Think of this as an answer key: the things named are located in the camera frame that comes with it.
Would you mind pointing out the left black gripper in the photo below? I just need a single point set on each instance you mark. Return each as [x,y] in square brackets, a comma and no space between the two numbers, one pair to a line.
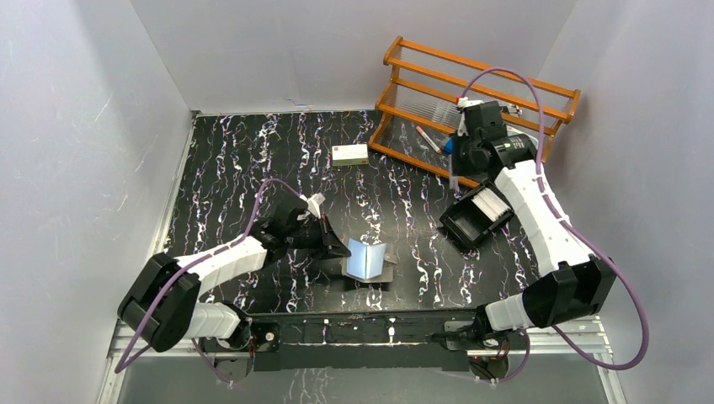
[315,236]

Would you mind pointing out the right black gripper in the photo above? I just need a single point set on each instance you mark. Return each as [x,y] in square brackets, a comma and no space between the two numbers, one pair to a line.
[457,167]

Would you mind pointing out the grey card holder wallet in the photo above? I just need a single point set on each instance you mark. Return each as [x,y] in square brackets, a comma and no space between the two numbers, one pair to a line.
[369,264]

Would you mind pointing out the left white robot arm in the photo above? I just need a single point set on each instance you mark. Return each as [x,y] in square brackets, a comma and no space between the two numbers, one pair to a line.
[163,304]

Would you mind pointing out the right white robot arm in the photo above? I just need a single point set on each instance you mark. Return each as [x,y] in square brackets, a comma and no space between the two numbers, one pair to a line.
[573,282]

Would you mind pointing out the black card tray box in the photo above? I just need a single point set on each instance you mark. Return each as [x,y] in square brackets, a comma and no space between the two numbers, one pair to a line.
[476,215]

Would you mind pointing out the blue small block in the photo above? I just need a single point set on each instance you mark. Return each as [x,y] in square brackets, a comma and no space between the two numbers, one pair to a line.
[447,148]

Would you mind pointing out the white marker pen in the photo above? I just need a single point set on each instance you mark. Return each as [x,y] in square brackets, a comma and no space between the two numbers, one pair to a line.
[428,139]

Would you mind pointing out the orange wooden shelf rack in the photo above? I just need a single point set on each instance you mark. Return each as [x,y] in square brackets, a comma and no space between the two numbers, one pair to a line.
[422,92]

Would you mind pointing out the white small cardboard box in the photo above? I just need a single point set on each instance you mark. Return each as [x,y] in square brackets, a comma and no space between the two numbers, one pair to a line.
[350,155]

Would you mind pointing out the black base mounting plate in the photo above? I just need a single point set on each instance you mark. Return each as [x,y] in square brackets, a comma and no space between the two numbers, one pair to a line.
[439,339]

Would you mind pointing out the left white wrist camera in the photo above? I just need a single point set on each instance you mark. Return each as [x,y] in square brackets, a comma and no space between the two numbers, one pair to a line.
[314,204]

